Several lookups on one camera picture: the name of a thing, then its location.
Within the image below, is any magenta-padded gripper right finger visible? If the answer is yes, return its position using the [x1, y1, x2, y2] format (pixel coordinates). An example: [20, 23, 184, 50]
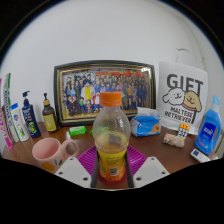
[124, 145, 170, 189]

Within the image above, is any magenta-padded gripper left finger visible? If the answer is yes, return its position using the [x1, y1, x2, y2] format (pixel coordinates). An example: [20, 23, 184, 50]
[54, 145, 100, 189]

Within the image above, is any orange juice plastic bottle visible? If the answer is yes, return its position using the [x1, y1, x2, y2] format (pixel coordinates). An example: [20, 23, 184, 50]
[92, 91, 132, 184]

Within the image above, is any pink mug with orange prints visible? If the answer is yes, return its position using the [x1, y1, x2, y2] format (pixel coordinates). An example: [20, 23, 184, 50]
[32, 137, 80, 174]

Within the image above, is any colourful speckled snack packet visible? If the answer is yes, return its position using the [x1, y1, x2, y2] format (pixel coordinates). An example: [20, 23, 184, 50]
[162, 132, 186, 149]

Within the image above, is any blue tissue pack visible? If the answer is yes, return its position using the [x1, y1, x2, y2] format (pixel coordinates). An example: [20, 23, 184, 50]
[129, 107, 162, 138]

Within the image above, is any small yellow and white card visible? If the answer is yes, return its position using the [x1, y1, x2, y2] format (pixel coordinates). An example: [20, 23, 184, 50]
[175, 123, 190, 140]

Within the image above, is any dark blue pump bottle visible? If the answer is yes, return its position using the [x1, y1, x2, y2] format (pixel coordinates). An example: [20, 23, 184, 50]
[21, 90, 42, 139]

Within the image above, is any blue detergent bottle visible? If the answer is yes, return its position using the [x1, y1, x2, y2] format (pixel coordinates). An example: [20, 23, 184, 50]
[194, 95, 223, 156]

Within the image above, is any white bottle with blue cap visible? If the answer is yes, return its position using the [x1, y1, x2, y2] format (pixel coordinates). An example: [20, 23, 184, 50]
[9, 102, 30, 143]

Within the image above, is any white radiator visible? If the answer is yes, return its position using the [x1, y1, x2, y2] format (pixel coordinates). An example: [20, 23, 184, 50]
[215, 131, 224, 159]

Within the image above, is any framed group photo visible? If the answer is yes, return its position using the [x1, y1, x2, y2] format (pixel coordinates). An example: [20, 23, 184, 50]
[53, 59, 157, 128]

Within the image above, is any white paper gift bag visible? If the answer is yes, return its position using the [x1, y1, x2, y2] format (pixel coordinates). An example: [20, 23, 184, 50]
[156, 60, 209, 132]

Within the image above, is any pink shuttlecock tube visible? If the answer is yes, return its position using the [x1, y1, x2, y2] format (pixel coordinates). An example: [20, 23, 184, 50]
[0, 78, 14, 150]

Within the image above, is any white and blue shuttlecock tube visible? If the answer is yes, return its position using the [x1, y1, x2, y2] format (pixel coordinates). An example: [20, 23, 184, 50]
[2, 72, 21, 144]

